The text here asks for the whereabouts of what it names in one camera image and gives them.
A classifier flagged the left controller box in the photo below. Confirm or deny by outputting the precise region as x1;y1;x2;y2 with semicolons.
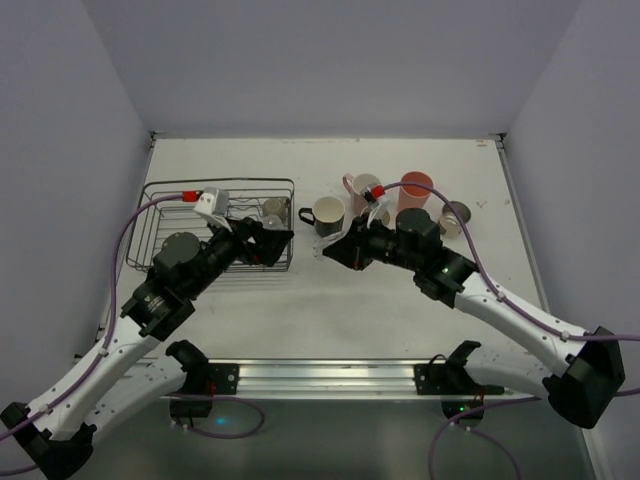
169;398;213;420

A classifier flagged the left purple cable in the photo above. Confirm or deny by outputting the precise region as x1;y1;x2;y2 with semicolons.
0;189;266;476

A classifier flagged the aluminium mounting rail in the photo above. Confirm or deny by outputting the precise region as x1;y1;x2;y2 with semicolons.
64;355;586;401

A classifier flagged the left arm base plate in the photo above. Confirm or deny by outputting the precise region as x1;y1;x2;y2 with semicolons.
202;363;240;396

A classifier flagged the wire dish rack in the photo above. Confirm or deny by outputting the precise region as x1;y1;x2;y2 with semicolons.
126;177;295;273

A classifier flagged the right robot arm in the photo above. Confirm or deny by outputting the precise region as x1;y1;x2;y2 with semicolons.
316;208;625;429

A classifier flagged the pink ceramic mug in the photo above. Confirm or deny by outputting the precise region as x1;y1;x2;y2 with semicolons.
342;173;381;215

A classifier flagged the right controller box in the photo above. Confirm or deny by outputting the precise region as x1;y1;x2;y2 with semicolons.
441;398;484;418

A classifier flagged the controller box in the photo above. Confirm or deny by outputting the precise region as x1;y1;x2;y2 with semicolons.
441;398;484;418
169;398;213;420

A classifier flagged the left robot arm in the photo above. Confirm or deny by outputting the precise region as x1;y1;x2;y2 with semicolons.
1;218;294;479

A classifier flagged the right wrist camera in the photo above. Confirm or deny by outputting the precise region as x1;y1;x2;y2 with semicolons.
362;184;391;227

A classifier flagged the black glossy mug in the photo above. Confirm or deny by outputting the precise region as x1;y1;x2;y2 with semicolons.
298;196;346;237

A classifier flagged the beige two-tier cup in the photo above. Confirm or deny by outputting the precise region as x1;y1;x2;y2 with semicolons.
438;201;472;238

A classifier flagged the salmon pink tumbler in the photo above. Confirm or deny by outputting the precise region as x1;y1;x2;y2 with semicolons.
398;171;433;211

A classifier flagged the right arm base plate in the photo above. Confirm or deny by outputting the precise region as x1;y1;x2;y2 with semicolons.
413;354;475;395

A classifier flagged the small tan cup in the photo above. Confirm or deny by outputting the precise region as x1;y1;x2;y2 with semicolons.
262;197;289;222

